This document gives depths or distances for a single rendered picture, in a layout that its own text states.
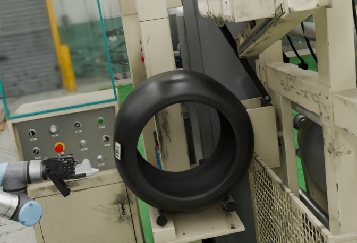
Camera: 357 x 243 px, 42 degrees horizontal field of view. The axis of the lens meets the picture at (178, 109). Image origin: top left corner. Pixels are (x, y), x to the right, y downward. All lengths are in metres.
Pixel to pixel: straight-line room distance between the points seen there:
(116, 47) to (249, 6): 9.30
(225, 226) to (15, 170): 0.86
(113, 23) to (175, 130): 8.62
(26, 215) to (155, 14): 0.97
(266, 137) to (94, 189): 0.93
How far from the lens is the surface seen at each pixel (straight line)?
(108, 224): 2.57
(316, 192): 2.66
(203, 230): 1.96
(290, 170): 2.28
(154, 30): 2.05
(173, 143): 2.15
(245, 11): 1.48
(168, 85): 1.73
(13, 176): 1.89
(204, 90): 1.73
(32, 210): 1.79
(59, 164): 1.86
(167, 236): 1.91
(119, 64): 10.76
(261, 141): 2.17
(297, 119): 2.83
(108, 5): 10.73
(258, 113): 2.13
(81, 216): 2.55
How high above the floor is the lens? 1.76
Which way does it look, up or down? 14 degrees down
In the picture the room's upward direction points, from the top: 9 degrees counter-clockwise
